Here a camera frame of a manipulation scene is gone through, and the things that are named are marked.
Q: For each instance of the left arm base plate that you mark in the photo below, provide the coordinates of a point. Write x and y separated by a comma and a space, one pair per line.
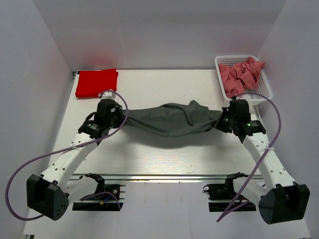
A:
110, 199

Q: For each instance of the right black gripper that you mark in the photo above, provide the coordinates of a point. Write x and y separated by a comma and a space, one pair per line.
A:
219, 124

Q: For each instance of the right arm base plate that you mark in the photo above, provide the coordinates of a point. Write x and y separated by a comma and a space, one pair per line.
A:
218, 199

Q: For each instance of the dark grey t-shirt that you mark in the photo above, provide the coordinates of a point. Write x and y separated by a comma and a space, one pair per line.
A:
174, 120

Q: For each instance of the aluminium table rail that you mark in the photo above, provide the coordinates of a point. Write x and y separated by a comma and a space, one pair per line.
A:
164, 178

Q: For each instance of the crumpled pink t-shirt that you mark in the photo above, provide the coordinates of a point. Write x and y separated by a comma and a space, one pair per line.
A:
241, 76

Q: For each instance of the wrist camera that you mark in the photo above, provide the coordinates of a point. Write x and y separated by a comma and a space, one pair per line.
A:
107, 95
239, 109

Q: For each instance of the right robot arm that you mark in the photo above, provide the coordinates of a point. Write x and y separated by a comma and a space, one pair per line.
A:
282, 199

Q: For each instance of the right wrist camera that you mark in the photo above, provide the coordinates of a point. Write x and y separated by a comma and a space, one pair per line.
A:
239, 109

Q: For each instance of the folded red t-shirt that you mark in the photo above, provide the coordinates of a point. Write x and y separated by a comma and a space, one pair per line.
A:
92, 83

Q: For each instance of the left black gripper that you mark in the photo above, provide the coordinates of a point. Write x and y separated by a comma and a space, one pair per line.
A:
122, 116

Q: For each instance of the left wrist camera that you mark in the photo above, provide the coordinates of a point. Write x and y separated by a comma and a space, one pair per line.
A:
107, 95

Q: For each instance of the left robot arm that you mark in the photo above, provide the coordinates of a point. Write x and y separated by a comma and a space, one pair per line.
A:
53, 191

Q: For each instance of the white plastic basket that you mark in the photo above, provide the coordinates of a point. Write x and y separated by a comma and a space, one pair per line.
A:
252, 96

